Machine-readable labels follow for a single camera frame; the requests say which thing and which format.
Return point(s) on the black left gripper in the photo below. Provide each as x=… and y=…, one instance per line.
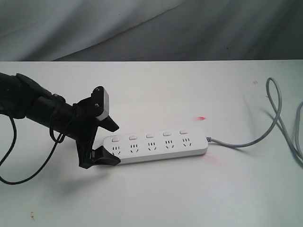
x=83, y=129

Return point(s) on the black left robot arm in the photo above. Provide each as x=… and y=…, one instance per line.
x=24, y=98

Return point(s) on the white five-outlet power strip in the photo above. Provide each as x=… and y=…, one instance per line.
x=153, y=146

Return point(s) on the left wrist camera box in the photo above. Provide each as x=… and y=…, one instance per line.
x=100, y=101

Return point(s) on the grey backdrop cloth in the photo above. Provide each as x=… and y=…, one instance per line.
x=151, y=30

